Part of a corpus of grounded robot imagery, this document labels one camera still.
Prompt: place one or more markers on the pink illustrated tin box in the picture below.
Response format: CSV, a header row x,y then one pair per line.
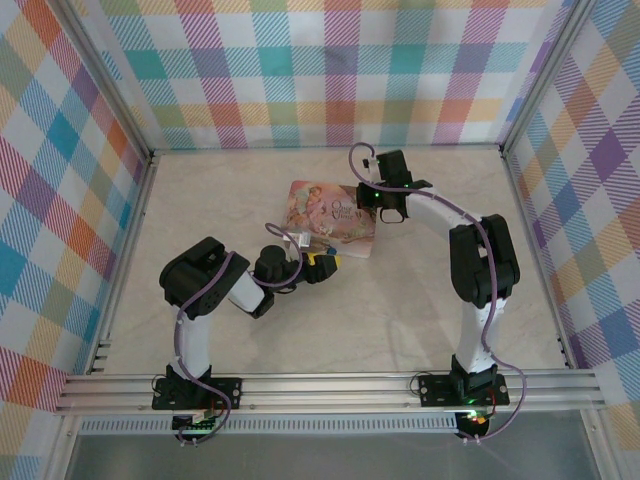
x,y
320,210

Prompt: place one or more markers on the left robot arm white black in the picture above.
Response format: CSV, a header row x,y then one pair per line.
x,y
197,345

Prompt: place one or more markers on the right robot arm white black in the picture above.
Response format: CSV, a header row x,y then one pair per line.
x,y
472,345

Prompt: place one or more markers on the plaid backdrop cloth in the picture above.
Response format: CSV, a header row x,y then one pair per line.
x,y
600,200
320,75
40,200

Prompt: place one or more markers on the grey metal plate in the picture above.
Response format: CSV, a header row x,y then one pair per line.
x,y
325,457

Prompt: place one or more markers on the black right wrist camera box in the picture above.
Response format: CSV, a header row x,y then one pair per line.
x,y
392,160

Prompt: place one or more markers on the thin aluminium rail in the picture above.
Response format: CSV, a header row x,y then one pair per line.
x,y
325,148

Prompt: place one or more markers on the aluminium mounting rail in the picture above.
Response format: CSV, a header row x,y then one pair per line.
x,y
325,390

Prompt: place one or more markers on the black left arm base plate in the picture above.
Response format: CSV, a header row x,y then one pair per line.
x,y
227,392

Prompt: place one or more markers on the aluminium side rail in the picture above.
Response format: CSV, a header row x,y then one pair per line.
x,y
125,250
537,250

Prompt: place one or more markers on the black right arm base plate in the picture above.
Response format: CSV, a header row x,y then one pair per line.
x,y
435,390

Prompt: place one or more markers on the aluminium frame post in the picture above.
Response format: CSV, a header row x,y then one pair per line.
x,y
114,75
545,75

